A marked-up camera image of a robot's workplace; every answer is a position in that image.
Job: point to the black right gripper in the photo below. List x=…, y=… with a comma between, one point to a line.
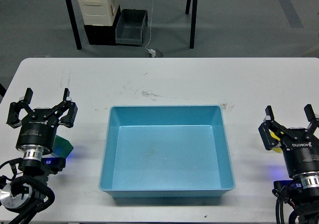
x=301, y=152

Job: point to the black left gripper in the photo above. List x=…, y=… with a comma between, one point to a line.
x=39, y=127

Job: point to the green block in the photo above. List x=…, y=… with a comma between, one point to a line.
x=62, y=147

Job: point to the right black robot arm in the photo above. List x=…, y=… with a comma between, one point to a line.
x=301, y=193

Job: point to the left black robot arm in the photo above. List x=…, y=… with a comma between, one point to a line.
x=26, y=193

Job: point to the black box under crate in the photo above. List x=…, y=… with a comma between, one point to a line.
x=103, y=35

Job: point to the left black table leg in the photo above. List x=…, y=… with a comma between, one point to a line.
x=73, y=22

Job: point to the blue plastic tray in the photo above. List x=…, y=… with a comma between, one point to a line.
x=166, y=151

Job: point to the grey plastic bin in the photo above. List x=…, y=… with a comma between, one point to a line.
x=130, y=27

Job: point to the cream plastic crate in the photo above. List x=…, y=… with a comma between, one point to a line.
x=98, y=12

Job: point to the white power adapter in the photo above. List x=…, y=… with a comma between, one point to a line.
x=152, y=53

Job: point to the right black table leg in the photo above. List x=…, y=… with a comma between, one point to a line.
x=193, y=23

